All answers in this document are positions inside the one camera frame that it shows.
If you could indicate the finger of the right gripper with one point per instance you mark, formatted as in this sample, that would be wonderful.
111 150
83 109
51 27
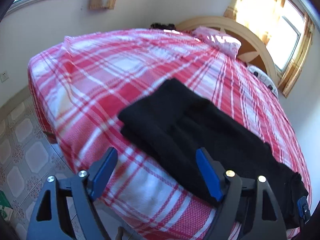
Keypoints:
303 211

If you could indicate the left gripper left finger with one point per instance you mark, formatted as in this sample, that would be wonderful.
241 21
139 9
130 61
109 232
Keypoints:
50 218

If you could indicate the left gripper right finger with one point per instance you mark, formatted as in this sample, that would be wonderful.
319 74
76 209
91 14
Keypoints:
263 217

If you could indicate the black pants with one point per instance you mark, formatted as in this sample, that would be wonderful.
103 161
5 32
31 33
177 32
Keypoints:
173 122

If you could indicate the green white box on floor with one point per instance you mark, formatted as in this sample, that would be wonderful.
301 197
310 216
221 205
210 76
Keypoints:
5 208

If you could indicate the white patterned pillow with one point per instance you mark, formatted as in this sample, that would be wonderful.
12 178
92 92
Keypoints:
264 78

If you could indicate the red plaid bed sheet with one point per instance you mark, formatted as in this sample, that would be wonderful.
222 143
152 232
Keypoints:
80 85

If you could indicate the beige wooden headboard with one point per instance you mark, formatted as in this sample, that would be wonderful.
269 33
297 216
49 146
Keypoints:
252 50

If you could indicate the pink floral pillow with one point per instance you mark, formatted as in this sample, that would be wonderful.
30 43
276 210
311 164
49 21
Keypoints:
223 42

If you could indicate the window behind headboard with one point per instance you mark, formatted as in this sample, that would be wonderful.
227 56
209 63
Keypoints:
278 23

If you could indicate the yellow curtain behind headboard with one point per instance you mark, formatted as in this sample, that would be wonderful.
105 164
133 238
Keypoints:
288 79

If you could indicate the black item beside bed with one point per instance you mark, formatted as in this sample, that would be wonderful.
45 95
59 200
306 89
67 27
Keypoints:
163 26

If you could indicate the white wall socket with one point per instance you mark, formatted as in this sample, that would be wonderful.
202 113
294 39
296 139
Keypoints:
4 76

